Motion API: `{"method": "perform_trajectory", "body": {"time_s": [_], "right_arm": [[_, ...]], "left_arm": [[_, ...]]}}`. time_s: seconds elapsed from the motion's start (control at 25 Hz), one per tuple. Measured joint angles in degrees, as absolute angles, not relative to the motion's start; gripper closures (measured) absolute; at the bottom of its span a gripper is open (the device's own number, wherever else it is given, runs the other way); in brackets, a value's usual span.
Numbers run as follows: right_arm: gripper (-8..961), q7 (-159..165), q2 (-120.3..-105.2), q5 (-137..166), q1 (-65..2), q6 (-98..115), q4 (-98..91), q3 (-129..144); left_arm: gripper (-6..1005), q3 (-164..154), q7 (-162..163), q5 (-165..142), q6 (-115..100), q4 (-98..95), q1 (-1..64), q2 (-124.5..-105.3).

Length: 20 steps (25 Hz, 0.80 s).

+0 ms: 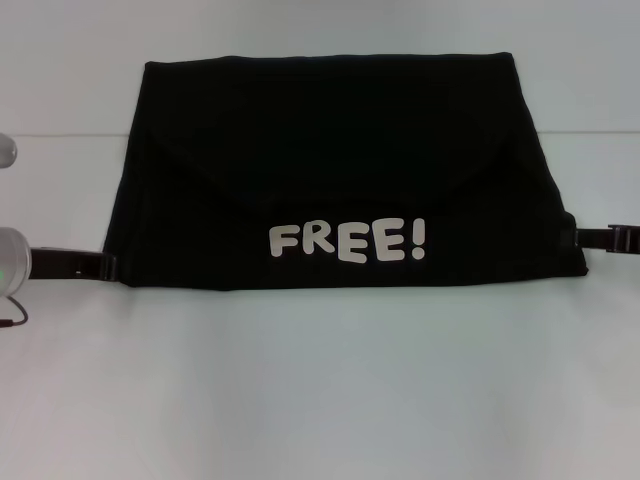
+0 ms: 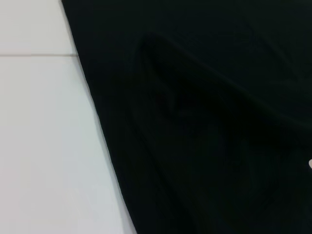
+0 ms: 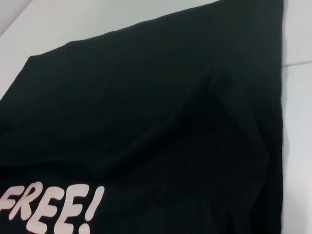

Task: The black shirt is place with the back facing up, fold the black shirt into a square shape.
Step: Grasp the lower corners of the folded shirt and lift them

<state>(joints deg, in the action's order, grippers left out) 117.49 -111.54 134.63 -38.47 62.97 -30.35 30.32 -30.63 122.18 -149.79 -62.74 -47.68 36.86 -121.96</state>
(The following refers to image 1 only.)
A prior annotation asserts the left gripper cable with plug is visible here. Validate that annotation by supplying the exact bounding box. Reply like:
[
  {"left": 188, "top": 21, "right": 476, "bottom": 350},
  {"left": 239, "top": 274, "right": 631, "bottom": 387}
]
[{"left": 0, "top": 294, "right": 29, "bottom": 330}]

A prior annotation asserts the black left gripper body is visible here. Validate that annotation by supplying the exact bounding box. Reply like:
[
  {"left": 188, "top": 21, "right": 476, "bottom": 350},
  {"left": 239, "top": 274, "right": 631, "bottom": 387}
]
[{"left": 29, "top": 245, "right": 101, "bottom": 279}]

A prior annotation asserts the black t-shirt with FREE print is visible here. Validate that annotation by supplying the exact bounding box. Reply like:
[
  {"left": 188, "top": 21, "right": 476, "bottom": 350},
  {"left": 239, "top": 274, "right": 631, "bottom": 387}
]
[{"left": 102, "top": 49, "right": 591, "bottom": 291}]

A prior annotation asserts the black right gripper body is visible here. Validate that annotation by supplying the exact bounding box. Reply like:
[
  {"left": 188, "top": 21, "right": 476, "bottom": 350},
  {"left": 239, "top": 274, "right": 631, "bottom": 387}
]
[{"left": 604, "top": 224, "right": 640, "bottom": 255}]

